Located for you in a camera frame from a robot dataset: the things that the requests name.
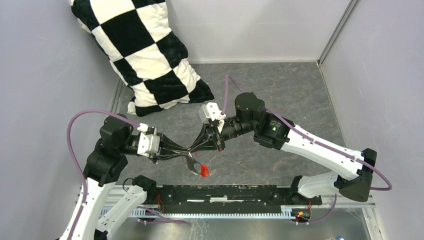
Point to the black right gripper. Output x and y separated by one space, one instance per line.
206 130

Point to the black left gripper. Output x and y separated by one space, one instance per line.
166 142

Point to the silver keyring with red tool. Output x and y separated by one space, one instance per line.
196 167

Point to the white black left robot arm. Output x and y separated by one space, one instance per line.
100 174

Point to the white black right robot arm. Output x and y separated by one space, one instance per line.
350 173

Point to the black white checkered pillow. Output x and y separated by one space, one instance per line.
144 52

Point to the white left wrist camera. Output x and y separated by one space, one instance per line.
144 142

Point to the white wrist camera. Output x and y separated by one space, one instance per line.
210 111
144 142

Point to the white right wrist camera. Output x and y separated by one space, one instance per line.
210 111

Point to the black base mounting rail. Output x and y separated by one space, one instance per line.
226 199

